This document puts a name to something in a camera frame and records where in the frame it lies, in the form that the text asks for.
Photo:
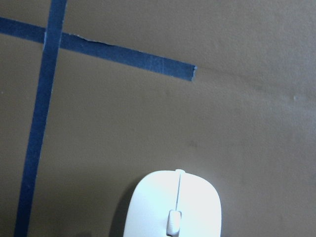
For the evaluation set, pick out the white computer mouse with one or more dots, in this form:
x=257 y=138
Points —
x=173 y=204

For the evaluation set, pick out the blue tape line lengthwise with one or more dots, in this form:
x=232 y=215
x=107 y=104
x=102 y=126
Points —
x=37 y=131

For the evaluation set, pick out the blue tape line crosswise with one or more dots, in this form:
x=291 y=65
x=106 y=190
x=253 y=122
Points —
x=111 y=50

